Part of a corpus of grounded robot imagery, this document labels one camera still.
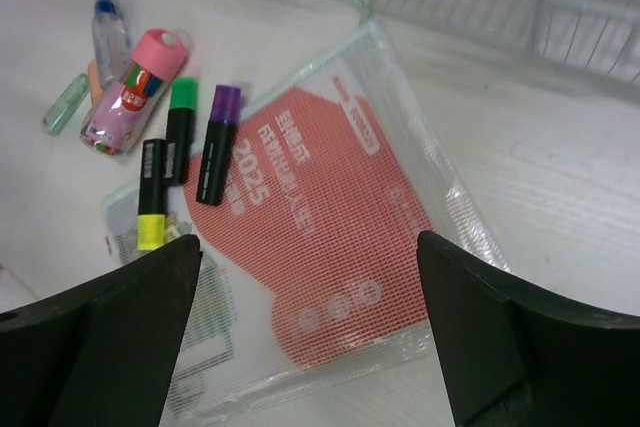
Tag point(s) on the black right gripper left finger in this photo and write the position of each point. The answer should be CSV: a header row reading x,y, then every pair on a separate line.
x,y
101,353

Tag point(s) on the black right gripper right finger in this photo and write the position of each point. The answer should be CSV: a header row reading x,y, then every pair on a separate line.
x,y
515,354

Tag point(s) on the yellow cap black highlighter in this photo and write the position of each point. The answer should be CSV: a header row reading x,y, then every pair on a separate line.
x,y
152,197

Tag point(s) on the green cap black highlighter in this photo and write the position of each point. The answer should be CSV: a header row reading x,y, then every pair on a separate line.
x,y
180,129

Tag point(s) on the green translucent plastic case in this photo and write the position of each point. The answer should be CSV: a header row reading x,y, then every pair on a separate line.
x,y
66,105

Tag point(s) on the orange plastic case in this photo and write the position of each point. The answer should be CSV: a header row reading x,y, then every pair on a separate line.
x,y
96,90

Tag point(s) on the purple cap black highlighter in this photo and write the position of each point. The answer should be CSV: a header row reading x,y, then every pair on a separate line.
x,y
217,148

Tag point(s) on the clear blue cap bottle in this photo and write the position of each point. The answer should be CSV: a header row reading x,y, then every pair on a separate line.
x,y
111,42

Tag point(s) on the pink lid marker tube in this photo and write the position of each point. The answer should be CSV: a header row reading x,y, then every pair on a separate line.
x,y
114,125

